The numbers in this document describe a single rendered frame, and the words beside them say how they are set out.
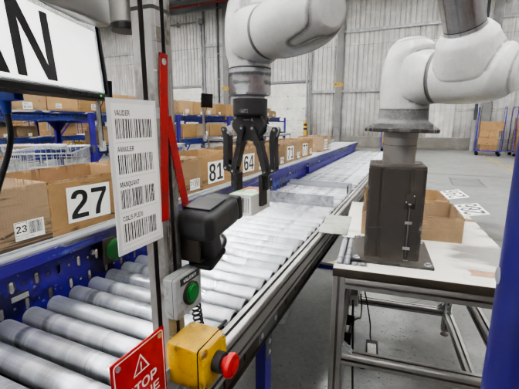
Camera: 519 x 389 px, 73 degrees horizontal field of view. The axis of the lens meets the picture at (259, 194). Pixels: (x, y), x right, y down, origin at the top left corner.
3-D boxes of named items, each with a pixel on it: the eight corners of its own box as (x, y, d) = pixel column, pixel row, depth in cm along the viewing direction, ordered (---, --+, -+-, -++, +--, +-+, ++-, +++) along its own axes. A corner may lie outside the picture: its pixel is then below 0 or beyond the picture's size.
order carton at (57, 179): (53, 240, 101) (46, 182, 97) (-9, 228, 113) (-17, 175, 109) (148, 209, 136) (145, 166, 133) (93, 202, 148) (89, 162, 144)
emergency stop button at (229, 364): (230, 387, 53) (229, 363, 52) (205, 378, 55) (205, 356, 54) (242, 370, 57) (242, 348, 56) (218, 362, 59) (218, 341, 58)
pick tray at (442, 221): (463, 244, 135) (466, 219, 133) (360, 234, 148) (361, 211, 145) (449, 224, 162) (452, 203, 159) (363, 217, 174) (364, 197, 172)
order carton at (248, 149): (240, 179, 206) (239, 150, 203) (198, 176, 218) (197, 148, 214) (266, 170, 241) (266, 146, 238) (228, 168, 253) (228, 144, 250)
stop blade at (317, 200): (333, 211, 196) (334, 196, 194) (258, 204, 214) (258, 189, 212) (333, 211, 196) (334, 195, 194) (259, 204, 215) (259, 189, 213)
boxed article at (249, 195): (269, 206, 84) (269, 187, 83) (252, 216, 75) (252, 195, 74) (249, 204, 86) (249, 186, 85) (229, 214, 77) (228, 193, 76)
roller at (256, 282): (266, 299, 103) (266, 284, 102) (131, 269, 124) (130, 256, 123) (273, 292, 107) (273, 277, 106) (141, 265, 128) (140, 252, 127)
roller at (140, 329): (206, 370, 74) (205, 349, 73) (42, 315, 95) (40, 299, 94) (218, 356, 78) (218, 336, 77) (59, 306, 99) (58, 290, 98)
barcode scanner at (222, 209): (248, 242, 65) (243, 189, 62) (215, 275, 55) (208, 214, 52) (217, 238, 68) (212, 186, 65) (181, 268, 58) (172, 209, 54)
